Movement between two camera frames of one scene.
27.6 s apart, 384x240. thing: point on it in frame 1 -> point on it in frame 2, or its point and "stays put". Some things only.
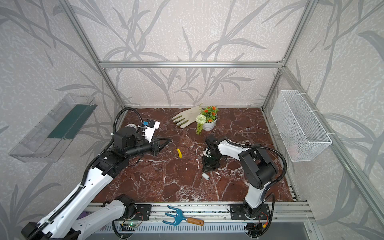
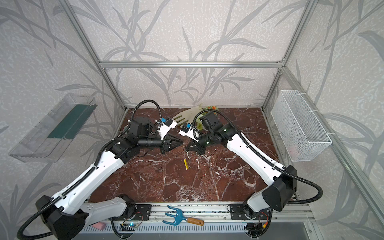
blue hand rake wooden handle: [179, 217] stays put
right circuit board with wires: [254, 229] stays put
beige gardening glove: [190, 115] stays put
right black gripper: [210, 160] -> [198, 144]
